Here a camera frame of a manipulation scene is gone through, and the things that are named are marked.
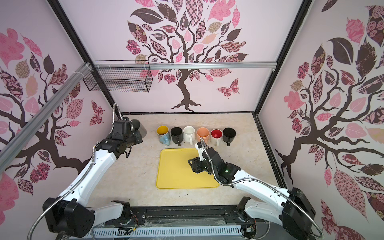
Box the black mug white rim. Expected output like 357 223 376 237
171 127 183 147

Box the cream and peach mug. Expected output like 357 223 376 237
196 127 210 144

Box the white slotted cable duct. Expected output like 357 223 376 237
82 226 243 240

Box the white ribbed mug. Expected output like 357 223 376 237
183 126 196 146

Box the black corner frame post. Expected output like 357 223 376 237
47 0 119 116

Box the silver rail back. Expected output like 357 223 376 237
94 62 277 70

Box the black right corner post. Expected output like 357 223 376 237
254 0 313 116

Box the yellow plastic tray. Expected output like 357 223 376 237
156 149 219 190

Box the grey mug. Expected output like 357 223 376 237
132 119 147 138

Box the silver rail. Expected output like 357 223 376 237
1 63 92 173
94 62 277 70

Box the small white mug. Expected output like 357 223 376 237
210 129 223 147

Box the light blue butterfly mug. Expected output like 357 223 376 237
157 126 171 146

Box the black wire basket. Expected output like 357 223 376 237
83 62 154 93

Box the silver rail left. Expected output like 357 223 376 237
1 63 92 173

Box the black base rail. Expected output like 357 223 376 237
113 205 256 226

